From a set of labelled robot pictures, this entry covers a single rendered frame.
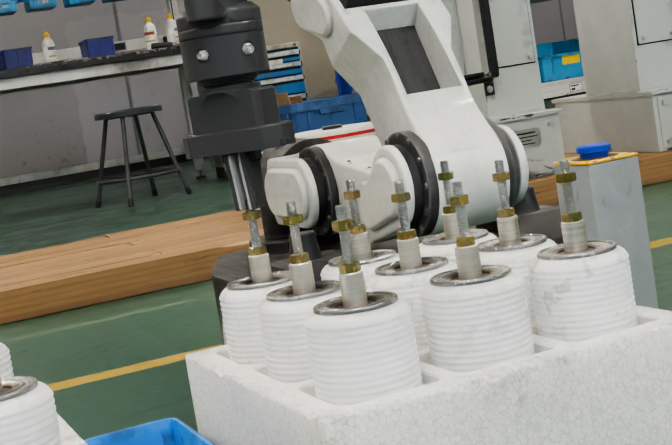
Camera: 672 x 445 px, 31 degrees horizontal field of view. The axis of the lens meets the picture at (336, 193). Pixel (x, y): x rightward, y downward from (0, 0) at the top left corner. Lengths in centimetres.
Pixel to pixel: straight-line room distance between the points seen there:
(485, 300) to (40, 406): 39
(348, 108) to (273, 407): 478
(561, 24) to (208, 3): 905
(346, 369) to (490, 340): 14
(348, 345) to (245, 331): 25
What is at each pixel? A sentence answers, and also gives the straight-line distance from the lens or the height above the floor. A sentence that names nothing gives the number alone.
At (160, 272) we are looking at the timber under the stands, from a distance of 312.
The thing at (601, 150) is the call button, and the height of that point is 32.
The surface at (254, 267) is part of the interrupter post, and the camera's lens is 130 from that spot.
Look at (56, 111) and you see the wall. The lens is 957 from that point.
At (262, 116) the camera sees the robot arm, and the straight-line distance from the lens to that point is 126.
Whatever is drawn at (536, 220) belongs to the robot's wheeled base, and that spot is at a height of 20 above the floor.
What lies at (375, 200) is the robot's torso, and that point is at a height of 28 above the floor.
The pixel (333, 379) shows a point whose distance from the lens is 107.
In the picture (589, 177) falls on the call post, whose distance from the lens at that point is 140.
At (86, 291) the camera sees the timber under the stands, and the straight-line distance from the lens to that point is 308.
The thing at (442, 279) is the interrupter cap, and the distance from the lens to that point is 113.
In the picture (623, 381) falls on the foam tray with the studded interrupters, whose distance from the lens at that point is 115.
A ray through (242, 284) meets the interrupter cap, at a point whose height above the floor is 25.
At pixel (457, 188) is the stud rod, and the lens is 113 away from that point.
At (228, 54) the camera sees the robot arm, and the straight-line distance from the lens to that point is 125.
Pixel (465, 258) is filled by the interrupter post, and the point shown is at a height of 27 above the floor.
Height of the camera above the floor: 45
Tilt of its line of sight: 5 degrees down
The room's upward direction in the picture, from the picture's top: 9 degrees counter-clockwise
